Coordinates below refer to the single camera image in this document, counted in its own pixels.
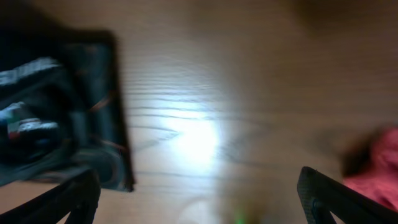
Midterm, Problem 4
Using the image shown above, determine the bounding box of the red shirt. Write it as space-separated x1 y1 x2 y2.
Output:
343 127 397 212

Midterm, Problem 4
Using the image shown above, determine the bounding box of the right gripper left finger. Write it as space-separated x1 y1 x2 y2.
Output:
1 169 101 224

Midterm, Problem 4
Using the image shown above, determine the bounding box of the black cycling jersey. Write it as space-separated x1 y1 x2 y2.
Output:
1 30 134 192

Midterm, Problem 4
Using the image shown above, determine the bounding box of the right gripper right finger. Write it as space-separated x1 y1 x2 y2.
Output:
297 167 397 224

